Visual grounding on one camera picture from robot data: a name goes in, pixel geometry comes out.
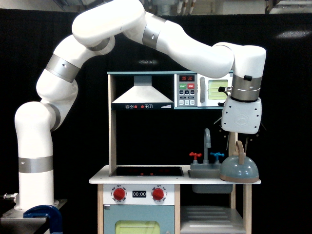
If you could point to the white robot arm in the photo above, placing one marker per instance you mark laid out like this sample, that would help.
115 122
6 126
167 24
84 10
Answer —
90 45

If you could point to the black oven timer display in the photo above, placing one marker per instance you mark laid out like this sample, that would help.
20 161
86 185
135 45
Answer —
139 194

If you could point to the grey-green toy teapot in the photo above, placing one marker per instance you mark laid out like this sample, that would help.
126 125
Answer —
239 168

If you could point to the blue metal clamp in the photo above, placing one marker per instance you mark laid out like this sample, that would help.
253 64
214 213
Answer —
51 213

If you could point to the teal toy oven door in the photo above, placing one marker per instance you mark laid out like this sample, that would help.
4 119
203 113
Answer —
139 219

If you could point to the white toy microwave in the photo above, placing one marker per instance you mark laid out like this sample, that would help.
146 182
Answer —
193 90

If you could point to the left red stove knob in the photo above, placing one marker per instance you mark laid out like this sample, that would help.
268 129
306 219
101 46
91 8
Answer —
119 194

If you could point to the grey toy range hood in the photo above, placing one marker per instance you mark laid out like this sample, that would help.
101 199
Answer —
142 96

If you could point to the grey toy sink basin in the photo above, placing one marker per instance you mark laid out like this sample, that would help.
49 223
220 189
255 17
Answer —
205 175

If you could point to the black toy stove top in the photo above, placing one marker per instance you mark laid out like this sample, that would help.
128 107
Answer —
139 171

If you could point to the right red stove knob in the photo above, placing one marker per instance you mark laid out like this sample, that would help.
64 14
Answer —
158 194

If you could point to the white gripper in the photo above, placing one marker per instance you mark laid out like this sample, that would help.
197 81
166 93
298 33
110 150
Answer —
241 117

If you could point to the grey toy faucet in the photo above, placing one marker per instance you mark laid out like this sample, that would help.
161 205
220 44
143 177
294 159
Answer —
205 165

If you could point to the blue toy tap handle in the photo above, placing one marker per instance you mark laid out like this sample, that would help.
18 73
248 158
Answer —
217 156

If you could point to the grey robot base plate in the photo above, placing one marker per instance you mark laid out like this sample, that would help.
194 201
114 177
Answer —
16 214

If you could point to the red stove knob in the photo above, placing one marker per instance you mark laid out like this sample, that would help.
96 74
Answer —
119 194
158 194

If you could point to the wooden toy kitchen frame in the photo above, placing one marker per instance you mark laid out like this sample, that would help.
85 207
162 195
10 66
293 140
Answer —
165 138

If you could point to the grey lower kitchen shelf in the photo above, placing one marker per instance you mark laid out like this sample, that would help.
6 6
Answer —
210 220

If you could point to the red toy tap handle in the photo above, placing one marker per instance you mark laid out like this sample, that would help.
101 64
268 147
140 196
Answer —
195 156

